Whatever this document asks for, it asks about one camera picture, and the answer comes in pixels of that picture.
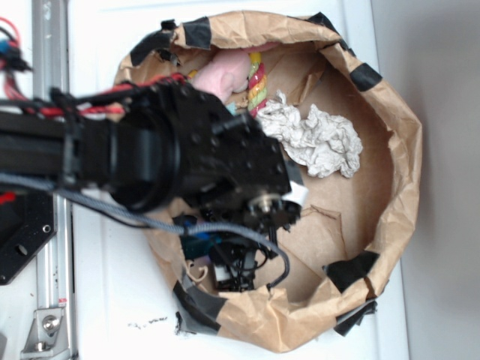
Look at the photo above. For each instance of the pink plush toy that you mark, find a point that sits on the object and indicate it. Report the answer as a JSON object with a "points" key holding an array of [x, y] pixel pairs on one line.
{"points": [[228, 72]]}

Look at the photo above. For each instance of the aluminium extrusion rail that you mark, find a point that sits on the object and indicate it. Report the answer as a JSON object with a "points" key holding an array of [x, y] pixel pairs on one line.
{"points": [[55, 264]]}

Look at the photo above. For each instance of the brown paper bag bin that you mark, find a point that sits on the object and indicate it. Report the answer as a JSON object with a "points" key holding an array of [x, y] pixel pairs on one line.
{"points": [[352, 231]]}

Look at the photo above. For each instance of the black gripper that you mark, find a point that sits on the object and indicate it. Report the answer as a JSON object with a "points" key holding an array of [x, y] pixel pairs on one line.
{"points": [[233, 252]]}

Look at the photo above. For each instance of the multicolour rope ring toy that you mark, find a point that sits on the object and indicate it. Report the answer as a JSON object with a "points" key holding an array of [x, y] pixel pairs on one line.
{"points": [[257, 91]]}

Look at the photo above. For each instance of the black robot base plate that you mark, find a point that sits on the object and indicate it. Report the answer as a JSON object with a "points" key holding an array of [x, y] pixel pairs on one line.
{"points": [[28, 222]]}

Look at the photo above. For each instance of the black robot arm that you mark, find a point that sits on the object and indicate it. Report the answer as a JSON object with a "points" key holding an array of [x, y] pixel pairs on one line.
{"points": [[167, 156]]}

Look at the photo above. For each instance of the metal corner bracket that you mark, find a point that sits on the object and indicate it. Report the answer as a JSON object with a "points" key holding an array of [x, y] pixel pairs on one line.
{"points": [[48, 335]]}

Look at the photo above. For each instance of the crumpled white paper towel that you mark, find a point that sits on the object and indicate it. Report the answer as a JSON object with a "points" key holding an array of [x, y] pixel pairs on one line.
{"points": [[321, 142]]}

